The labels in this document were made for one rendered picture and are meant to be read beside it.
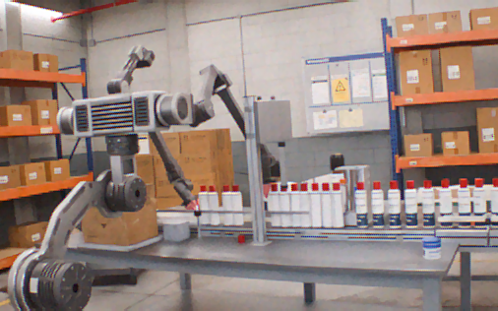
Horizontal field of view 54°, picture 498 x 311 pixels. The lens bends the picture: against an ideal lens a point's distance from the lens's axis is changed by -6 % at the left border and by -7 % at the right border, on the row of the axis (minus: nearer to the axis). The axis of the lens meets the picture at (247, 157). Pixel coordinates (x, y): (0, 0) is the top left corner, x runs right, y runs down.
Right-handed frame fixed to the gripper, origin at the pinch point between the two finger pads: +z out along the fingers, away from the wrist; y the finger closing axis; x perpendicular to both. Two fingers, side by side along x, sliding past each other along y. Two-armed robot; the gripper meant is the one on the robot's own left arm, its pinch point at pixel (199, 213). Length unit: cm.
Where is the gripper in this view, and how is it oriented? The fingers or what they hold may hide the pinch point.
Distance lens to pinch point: 273.4
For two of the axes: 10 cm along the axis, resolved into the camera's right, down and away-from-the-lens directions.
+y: 4.7, -0.9, 8.8
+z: 6.2, 7.5, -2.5
